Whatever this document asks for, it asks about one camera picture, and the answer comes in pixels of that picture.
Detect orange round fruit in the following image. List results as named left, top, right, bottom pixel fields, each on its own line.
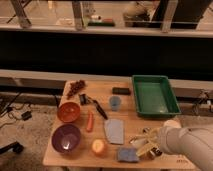
left=92, top=139, right=107, bottom=156

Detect green plastic tray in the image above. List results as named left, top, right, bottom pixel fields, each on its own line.
left=132, top=75, right=181, bottom=119

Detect black rectangular block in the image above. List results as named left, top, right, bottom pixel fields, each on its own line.
left=112, top=87, right=131, bottom=95

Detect black handled kitchen tool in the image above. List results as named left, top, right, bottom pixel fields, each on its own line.
left=79, top=94, right=108, bottom=120

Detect bunch of dark grapes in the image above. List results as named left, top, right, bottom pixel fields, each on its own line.
left=67, top=80, right=86, bottom=99

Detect orange bowl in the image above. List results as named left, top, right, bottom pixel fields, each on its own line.
left=57, top=102, right=80, bottom=123

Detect purple bowl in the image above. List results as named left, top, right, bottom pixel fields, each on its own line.
left=51, top=124, right=81, bottom=154

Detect blue plastic cup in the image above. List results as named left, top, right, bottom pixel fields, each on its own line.
left=109, top=96, right=121, bottom=111

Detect black power adapter with cables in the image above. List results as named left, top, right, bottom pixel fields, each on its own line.
left=0, top=93, right=34, bottom=128

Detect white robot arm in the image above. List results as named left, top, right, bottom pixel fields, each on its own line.
left=150, top=124, right=213, bottom=171

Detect blue sponge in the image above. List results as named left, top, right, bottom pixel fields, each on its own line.
left=117, top=147, right=139, bottom=163

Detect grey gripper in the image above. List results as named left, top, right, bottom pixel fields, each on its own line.
left=149, top=127, right=167, bottom=159

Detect orange carrot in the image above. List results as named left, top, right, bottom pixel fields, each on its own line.
left=86, top=111, right=94, bottom=132

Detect light blue cloth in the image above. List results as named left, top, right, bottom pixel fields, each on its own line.
left=104, top=119, right=124, bottom=145

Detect wooden table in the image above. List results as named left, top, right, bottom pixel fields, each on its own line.
left=43, top=81, right=195, bottom=171

